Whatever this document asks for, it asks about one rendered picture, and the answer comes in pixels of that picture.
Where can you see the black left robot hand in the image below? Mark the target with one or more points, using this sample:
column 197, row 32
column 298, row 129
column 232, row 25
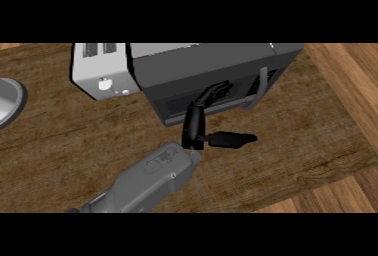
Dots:
column 192, row 126

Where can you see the silver toaster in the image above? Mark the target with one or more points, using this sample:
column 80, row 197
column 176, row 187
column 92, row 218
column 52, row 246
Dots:
column 101, row 71

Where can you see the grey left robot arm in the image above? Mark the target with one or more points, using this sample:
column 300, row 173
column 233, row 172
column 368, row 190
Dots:
column 148, row 176

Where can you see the dark grey microwave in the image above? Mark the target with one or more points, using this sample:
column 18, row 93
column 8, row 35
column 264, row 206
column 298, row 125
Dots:
column 207, row 66

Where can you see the dark grey microwave door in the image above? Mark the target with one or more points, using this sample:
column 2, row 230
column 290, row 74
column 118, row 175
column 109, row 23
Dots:
column 171, row 103

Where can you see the grey round dish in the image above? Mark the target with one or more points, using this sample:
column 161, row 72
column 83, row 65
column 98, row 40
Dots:
column 9, row 100

